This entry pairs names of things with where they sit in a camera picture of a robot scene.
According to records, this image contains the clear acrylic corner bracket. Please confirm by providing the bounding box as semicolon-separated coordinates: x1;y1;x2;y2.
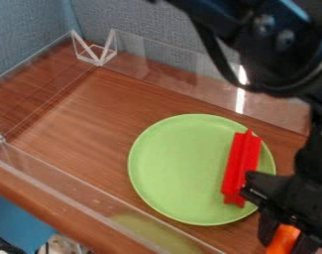
71;30;118;66

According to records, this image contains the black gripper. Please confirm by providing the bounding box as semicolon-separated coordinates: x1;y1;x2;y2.
241;171;322;254

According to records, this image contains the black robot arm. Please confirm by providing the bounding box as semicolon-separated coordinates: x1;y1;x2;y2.
147;0;322;254

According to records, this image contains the orange toy carrot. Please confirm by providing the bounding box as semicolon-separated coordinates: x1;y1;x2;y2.
265;224;301;254

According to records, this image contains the clear acrylic enclosure wall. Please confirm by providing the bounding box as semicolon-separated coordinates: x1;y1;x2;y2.
0;31;309;254

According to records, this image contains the red plastic block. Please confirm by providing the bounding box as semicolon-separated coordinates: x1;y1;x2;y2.
221;129;261;207

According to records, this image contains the green plate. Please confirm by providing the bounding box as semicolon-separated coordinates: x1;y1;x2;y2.
126;113;277;227

